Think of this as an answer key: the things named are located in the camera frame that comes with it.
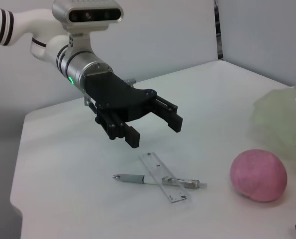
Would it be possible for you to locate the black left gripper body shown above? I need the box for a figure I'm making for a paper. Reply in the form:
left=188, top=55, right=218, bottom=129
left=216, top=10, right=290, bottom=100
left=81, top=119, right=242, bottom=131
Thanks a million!
left=84, top=71, right=159, bottom=123

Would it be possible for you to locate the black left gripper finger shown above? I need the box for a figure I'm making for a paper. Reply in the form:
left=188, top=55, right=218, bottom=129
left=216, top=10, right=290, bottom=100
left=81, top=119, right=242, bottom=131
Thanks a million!
left=151, top=95, right=184, bottom=134
left=95, top=111, right=141, bottom=149

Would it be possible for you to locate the pink peach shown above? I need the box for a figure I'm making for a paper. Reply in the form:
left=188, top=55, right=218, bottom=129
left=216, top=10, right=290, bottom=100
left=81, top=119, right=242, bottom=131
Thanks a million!
left=229, top=148, right=288, bottom=203

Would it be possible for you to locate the grey mechanical pen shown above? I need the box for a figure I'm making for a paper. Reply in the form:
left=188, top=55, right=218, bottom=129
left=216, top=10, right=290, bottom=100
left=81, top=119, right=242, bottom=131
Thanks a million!
left=112, top=173, right=208, bottom=190

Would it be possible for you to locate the clear plastic ruler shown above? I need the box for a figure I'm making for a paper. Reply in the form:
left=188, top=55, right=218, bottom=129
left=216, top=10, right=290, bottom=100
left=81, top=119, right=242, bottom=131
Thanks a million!
left=138, top=152, right=188, bottom=204

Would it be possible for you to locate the green glass fruit plate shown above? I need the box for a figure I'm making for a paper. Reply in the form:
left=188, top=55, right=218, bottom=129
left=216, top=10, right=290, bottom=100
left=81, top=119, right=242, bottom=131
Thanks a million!
left=248, top=83, right=296, bottom=175

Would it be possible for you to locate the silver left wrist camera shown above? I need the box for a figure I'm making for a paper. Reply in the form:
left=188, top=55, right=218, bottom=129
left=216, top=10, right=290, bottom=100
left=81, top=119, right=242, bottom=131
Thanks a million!
left=52, top=0, right=124, bottom=33

